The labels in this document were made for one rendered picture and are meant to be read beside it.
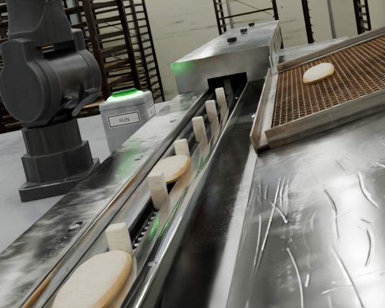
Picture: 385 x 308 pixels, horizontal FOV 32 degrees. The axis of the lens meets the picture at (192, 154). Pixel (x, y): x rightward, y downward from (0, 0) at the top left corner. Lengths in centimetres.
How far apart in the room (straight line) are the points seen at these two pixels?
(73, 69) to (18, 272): 42
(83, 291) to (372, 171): 17
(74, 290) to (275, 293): 16
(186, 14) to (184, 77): 662
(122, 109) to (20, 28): 25
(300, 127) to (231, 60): 72
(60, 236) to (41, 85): 32
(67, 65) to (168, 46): 709
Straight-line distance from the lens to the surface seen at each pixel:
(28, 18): 82
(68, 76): 82
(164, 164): 67
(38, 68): 80
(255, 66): 122
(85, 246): 49
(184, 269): 50
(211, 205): 64
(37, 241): 50
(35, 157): 84
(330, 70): 79
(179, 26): 787
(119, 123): 102
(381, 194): 34
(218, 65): 123
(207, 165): 62
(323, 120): 52
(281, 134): 52
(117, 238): 46
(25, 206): 82
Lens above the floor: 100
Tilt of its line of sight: 11 degrees down
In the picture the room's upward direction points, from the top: 11 degrees counter-clockwise
